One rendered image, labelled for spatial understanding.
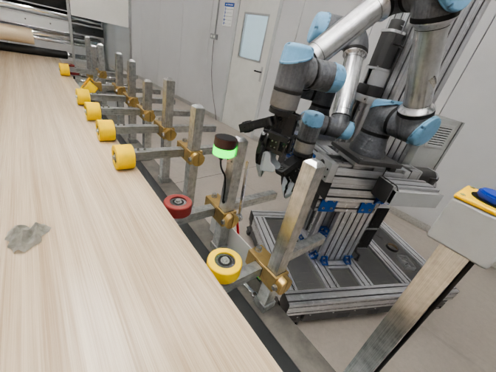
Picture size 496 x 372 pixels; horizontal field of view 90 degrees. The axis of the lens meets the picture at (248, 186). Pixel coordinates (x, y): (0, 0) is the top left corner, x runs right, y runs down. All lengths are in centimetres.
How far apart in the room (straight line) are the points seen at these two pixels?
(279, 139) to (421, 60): 52
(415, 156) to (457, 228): 117
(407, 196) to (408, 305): 79
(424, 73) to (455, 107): 219
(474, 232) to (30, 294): 65
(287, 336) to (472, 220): 52
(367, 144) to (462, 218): 80
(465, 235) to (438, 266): 7
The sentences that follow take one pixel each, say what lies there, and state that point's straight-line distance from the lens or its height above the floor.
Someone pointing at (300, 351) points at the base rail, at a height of 70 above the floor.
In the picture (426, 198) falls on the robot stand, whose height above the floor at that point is 93.
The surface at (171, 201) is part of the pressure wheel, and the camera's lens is 74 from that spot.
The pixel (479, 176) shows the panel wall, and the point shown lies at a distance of 321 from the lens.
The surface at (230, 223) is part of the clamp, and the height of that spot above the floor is 85.
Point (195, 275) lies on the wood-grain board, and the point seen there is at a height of 90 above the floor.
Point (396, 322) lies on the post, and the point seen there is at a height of 99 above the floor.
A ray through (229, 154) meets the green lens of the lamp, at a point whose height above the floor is 108.
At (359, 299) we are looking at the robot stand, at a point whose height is 23.
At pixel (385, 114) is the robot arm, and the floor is 122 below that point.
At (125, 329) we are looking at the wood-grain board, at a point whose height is 90.
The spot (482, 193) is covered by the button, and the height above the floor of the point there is 123.
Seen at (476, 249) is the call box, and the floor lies 117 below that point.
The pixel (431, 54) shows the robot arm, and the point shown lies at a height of 142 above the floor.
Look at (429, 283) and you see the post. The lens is 47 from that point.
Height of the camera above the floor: 132
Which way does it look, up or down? 28 degrees down
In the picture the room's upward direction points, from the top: 13 degrees clockwise
